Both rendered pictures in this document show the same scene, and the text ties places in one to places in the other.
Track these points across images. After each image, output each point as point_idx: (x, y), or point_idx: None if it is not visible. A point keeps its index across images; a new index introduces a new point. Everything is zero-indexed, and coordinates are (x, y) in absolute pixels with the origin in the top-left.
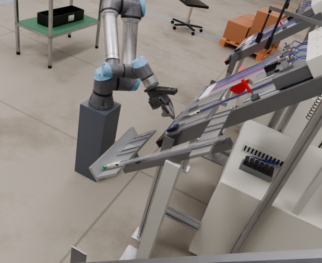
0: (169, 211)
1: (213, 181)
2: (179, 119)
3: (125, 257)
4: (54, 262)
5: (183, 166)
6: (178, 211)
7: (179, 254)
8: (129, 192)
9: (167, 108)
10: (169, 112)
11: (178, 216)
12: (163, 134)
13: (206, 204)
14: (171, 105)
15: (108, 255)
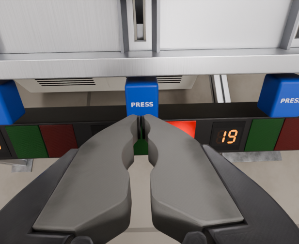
0: (228, 100)
1: (32, 104)
2: (188, 53)
3: (242, 156)
4: None
5: (22, 160)
6: (217, 87)
7: (190, 101)
8: (139, 215)
9: (199, 179)
10: (192, 142)
11: (228, 84)
12: (240, 144)
13: (89, 99)
14: (70, 171)
15: (252, 177)
